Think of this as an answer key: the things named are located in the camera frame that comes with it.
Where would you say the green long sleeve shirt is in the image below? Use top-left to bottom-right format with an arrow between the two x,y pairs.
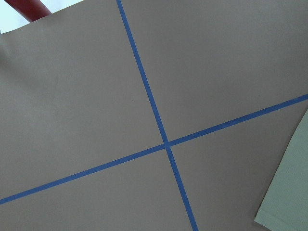
255,118 -> 308,231

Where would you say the brown paper table cover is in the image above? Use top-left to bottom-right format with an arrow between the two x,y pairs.
0,0 -> 308,231

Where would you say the red cylinder tube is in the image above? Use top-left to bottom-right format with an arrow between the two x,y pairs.
5,0 -> 52,23

